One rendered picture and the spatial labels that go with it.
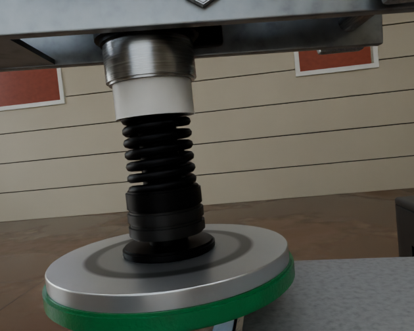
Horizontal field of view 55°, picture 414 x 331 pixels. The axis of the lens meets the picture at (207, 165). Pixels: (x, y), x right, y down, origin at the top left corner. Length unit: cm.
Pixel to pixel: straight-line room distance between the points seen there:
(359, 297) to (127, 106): 26
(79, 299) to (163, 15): 21
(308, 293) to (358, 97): 623
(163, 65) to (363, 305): 26
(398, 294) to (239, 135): 598
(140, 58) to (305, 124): 610
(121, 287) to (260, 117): 610
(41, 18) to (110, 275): 20
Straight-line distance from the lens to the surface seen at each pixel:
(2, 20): 34
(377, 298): 40
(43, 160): 721
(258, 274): 30
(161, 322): 27
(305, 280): 44
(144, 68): 33
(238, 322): 37
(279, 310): 37
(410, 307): 38
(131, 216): 35
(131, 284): 29
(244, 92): 638
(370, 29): 46
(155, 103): 33
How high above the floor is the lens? 97
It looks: 3 degrees down
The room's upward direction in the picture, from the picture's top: 6 degrees counter-clockwise
